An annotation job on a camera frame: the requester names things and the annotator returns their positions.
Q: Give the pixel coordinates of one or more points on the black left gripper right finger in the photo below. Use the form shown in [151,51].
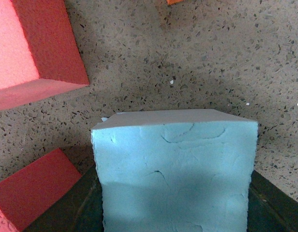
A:
[270,209]

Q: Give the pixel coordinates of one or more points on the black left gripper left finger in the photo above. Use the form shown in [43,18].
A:
[79,210]

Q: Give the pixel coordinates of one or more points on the blue foam cube with marks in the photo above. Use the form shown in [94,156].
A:
[175,170]

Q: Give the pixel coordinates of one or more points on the red foam cube front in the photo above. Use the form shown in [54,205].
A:
[28,193]

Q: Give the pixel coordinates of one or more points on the red foam cube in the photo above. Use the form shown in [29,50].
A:
[28,193]
[39,57]

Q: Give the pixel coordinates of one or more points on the red foam cube rear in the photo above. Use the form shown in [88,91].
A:
[39,57]

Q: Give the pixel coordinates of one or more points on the orange foam cube left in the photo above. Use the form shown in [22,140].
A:
[171,2]

